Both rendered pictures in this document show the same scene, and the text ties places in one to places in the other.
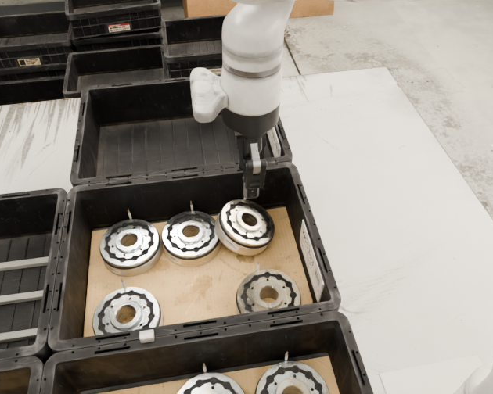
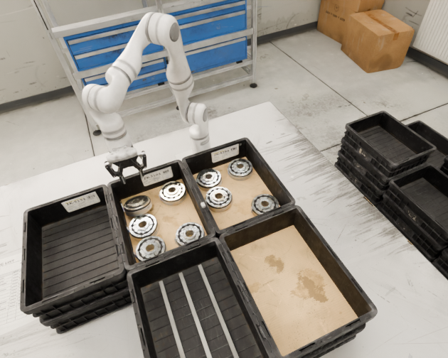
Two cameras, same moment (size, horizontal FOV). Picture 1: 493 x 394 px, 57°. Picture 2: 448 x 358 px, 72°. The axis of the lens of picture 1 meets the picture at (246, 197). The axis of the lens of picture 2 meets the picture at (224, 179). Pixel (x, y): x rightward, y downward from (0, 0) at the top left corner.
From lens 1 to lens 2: 89 cm
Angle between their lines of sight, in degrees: 62
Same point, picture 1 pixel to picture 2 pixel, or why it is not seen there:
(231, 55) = (121, 129)
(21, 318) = (196, 285)
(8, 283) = (178, 304)
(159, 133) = (56, 275)
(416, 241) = (125, 172)
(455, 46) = not seen: outside the picture
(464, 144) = not seen: hidden behind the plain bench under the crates
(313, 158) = not seen: hidden behind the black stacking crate
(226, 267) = (157, 213)
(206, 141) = (67, 246)
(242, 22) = (114, 118)
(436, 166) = (79, 167)
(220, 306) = (176, 210)
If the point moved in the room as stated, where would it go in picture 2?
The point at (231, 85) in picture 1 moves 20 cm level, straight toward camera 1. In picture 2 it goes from (125, 140) to (190, 125)
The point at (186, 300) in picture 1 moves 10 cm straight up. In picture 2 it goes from (176, 222) to (171, 206)
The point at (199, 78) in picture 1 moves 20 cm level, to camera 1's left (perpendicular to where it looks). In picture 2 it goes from (115, 154) to (115, 205)
